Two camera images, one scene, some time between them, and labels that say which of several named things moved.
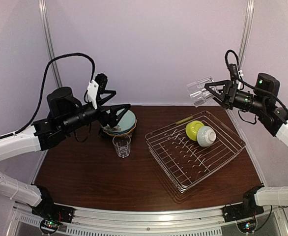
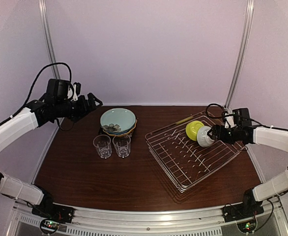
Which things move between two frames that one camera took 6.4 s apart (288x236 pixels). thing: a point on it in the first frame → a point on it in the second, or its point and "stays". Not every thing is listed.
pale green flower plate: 127,122 stays
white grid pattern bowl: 206,135 stays
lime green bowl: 191,128 stays
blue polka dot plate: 122,132 stays
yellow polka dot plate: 121,134 stays
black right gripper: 229,99 → 221,136
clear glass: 122,143 stays
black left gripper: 111,118 → 84,108
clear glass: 198,93 → 102,143
